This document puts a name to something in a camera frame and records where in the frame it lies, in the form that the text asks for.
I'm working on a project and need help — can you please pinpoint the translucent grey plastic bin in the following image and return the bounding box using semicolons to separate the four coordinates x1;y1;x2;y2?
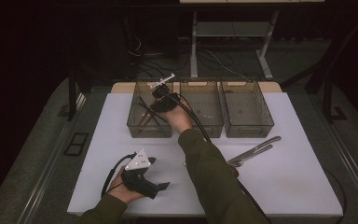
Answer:
126;77;174;139
178;77;225;139
218;77;275;139

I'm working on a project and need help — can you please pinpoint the metal knife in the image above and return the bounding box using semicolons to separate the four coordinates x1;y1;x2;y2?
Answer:
227;135;282;164

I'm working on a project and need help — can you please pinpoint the person's right hand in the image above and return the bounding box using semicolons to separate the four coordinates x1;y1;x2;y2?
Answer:
159;104;194;134

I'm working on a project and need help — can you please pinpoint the black rectangular floor frame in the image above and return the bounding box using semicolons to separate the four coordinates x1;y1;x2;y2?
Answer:
63;132;90;157

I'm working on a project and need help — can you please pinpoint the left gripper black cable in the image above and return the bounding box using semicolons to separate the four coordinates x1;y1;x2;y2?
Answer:
101;152;138;199

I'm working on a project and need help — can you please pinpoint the thin black stand post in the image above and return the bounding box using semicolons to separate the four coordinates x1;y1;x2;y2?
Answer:
67;71;79;122

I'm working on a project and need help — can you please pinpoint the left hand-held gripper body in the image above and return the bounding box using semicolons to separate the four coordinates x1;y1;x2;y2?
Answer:
120;148;159;200

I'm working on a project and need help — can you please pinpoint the grey metal desk frame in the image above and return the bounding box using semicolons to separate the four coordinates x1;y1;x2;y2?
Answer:
189;10;279;80

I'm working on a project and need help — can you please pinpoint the person's left hand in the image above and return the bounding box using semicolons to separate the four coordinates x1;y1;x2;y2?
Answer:
106;166;145;205

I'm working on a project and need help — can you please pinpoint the black angled stand frame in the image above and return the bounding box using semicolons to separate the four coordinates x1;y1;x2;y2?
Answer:
281;15;358;124

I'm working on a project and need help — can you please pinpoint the bundle of floor cables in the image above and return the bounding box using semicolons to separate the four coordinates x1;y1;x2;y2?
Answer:
127;34;250;79

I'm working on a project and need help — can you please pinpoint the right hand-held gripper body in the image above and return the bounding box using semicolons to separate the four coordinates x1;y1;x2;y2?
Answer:
150;73;180;113

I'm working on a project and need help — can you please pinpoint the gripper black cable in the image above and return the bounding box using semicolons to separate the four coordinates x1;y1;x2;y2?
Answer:
101;152;138;199
173;93;349;224

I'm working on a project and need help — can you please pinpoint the metal fork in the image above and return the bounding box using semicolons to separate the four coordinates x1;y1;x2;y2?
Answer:
234;144;274;168

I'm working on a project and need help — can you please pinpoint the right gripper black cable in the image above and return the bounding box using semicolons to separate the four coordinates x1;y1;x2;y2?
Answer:
173;93;349;224

